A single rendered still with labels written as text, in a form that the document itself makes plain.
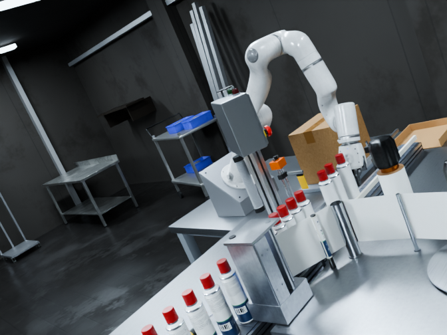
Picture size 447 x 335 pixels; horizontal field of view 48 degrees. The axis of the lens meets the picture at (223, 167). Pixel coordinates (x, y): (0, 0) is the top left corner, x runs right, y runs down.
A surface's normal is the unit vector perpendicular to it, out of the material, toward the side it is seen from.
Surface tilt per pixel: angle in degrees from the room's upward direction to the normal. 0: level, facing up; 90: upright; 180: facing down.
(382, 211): 90
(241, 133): 90
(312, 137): 90
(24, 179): 90
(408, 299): 0
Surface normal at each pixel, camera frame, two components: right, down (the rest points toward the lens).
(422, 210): -0.68, 0.44
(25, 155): 0.61, -0.07
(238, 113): 0.22, 0.14
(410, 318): -0.39, -0.89
